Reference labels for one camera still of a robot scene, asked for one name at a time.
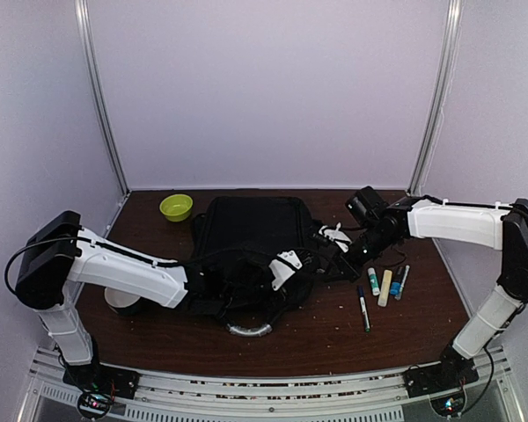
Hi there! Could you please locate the black white pen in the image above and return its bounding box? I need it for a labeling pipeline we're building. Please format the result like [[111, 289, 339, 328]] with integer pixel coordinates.
[[395, 265, 410, 301]]

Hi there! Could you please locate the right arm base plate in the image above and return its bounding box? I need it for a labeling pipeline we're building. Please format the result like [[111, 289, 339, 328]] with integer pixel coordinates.
[[403, 362, 480, 398]]

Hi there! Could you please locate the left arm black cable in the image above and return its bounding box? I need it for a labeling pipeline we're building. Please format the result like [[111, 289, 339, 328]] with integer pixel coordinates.
[[4, 236, 230, 304]]

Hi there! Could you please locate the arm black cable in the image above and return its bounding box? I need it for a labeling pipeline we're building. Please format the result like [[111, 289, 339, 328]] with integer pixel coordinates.
[[459, 298, 528, 397], [4, 236, 230, 304]]

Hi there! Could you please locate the aluminium frame post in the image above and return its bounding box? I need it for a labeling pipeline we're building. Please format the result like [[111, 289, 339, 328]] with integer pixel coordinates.
[[407, 0, 464, 195], [74, 0, 130, 196]]

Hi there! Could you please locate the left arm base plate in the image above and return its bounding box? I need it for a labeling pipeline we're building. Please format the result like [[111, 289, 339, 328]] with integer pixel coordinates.
[[62, 364, 140, 399]]

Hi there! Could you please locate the cream yellow highlighter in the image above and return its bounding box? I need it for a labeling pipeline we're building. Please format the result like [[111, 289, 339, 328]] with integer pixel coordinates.
[[378, 270, 392, 308]]

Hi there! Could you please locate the white green glue stick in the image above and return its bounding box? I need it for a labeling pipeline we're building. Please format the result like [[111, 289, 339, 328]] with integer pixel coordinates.
[[367, 267, 380, 296]]

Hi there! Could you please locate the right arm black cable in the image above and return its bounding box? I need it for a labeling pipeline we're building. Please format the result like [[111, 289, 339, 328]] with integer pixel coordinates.
[[459, 298, 528, 397]]

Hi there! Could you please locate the round circuit board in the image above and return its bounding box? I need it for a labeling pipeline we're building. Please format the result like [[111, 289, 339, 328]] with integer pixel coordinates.
[[77, 390, 114, 419], [430, 389, 467, 418]]

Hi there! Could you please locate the right round circuit board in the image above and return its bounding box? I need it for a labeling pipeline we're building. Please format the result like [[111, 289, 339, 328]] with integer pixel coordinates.
[[430, 389, 467, 418]]

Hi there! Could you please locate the right aluminium frame post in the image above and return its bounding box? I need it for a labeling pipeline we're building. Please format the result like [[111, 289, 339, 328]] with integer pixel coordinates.
[[407, 0, 464, 195]]

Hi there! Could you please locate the green plastic bowl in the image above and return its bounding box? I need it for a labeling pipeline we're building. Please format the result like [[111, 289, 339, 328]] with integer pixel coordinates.
[[159, 193, 194, 222]]

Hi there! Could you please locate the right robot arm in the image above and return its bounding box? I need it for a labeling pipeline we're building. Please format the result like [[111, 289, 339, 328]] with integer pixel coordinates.
[[324, 186, 528, 389]]

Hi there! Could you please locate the blue black marker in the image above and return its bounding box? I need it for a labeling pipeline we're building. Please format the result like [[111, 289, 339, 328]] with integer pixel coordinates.
[[389, 266, 405, 296]]

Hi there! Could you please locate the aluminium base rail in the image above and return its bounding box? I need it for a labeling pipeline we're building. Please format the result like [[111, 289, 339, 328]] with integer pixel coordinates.
[[15, 345, 527, 422]]

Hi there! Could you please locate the black green marker pen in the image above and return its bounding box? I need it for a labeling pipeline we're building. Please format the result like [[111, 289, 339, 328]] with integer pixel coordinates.
[[356, 285, 370, 333]]

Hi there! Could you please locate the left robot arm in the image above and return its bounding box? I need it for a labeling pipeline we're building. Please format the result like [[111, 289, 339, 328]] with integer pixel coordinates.
[[10, 210, 225, 390]]

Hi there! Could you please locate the left aluminium frame post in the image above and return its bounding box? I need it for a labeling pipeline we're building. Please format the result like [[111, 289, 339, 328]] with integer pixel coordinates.
[[74, 0, 130, 196]]

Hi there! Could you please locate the left round circuit board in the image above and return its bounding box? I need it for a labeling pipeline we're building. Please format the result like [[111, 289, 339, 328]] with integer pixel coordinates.
[[77, 390, 114, 419]]

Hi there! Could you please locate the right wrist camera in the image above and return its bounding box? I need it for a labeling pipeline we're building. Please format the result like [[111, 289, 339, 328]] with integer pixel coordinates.
[[319, 222, 352, 253]]

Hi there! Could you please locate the black student backpack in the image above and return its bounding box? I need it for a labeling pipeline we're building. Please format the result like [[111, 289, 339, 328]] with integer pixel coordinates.
[[191, 196, 338, 338]]

